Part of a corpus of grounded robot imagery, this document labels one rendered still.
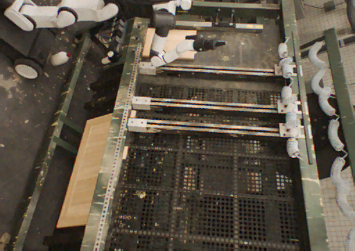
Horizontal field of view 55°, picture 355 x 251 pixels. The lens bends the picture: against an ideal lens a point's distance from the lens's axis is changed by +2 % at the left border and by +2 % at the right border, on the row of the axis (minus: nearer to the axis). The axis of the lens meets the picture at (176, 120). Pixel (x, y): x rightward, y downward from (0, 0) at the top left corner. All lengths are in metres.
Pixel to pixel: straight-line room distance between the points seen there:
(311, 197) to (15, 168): 2.04
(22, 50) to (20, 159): 0.82
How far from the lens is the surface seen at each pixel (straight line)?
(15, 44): 2.85
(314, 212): 2.09
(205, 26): 2.90
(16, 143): 2.82
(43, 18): 2.76
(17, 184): 2.78
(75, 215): 2.54
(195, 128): 2.21
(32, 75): 2.94
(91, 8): 2.54
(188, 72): 2.52
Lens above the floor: 2.28
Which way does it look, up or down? 29 degrees down
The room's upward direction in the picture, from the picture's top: 76 degrees clockwise
